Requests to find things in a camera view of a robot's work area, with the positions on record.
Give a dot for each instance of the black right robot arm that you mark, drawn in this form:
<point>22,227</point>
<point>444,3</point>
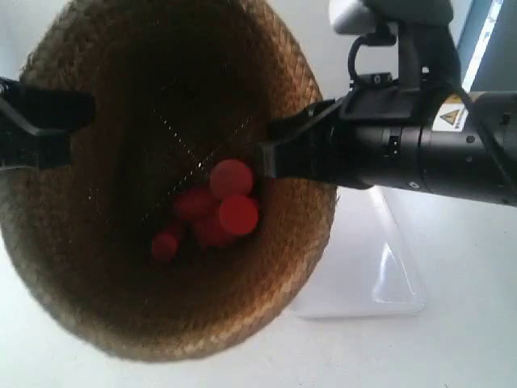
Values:
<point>435,139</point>

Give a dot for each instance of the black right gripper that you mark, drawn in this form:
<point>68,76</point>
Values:
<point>371,136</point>

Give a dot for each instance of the white rectangular plastic tray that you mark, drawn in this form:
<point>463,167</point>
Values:
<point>366,269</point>

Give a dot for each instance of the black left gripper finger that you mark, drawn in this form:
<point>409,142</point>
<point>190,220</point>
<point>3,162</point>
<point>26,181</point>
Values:
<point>44,109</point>
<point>20,149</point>

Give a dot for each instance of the brown woven wicker basket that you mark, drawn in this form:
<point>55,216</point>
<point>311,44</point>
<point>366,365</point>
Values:
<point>178,86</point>

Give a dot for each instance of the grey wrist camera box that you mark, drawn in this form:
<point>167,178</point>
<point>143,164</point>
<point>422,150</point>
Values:
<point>357,17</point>

